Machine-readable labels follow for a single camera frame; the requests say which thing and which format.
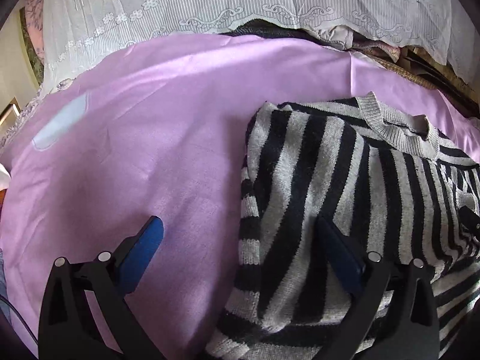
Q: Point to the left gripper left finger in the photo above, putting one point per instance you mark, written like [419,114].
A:
[84,314]

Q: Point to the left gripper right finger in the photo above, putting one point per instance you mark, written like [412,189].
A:
[393,313]

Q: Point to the black grey striped sweater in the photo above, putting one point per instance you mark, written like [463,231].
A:
[390,181]

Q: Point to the pile of clothes under lace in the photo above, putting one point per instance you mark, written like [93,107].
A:
[339,37]

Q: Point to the purple bed sheet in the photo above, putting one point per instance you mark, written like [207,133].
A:
[159,129]

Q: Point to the woven bamboo mat edge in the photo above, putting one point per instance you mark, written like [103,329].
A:
[415,64]

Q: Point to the white lace cover cloth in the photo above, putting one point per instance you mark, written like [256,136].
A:
[240,3]

